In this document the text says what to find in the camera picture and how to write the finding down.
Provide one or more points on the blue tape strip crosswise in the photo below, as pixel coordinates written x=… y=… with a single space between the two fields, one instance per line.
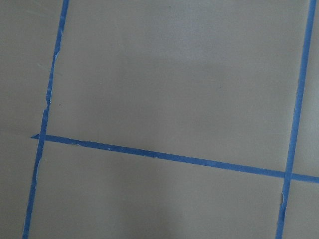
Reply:
x=166 y=156

